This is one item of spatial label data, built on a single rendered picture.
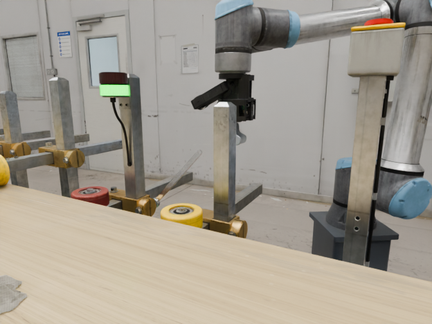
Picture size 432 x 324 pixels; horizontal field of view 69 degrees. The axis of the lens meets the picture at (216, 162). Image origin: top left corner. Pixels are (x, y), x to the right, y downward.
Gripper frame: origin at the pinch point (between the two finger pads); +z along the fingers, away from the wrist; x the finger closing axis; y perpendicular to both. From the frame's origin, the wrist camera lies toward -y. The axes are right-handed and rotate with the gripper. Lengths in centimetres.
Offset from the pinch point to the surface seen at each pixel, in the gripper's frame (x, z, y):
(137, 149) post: -17.1, -2.1, -15.2
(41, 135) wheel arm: 12, 3, -94
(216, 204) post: -18.9, 7.5, 7.0
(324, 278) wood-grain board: -37.4, 7.0, 31.4
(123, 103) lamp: -18.6, -12.9, -17.3
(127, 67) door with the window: 247, -47, -254
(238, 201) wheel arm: -4.0, 11.9, 5.7
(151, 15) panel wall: 248, -105, -213
